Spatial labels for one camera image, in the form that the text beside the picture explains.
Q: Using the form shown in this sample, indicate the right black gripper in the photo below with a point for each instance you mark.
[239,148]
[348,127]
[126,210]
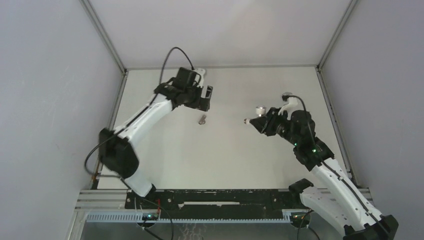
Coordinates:
[260,123]

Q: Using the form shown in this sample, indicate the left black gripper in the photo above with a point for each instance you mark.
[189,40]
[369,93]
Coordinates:
[202,104]

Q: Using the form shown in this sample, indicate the white plastic water faucet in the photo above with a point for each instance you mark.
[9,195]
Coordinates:
[260,111]

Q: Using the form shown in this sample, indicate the metal tee pipe fitting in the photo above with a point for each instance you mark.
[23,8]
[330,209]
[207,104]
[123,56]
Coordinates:
[202,120]

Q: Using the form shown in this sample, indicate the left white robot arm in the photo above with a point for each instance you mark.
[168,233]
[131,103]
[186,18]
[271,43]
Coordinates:
[117,147]

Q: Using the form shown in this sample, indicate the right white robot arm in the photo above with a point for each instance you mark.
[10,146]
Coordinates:
[351,214]

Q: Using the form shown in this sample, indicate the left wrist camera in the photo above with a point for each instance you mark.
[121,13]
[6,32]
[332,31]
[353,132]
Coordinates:
[200,77]

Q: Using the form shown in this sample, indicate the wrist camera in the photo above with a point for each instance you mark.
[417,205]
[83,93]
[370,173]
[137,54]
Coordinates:
[289,103]
[200,77]

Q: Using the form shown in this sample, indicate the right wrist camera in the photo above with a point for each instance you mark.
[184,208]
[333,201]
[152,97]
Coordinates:
[289,103]

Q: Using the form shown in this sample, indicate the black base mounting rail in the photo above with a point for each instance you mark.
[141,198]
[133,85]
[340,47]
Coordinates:
[217,204]

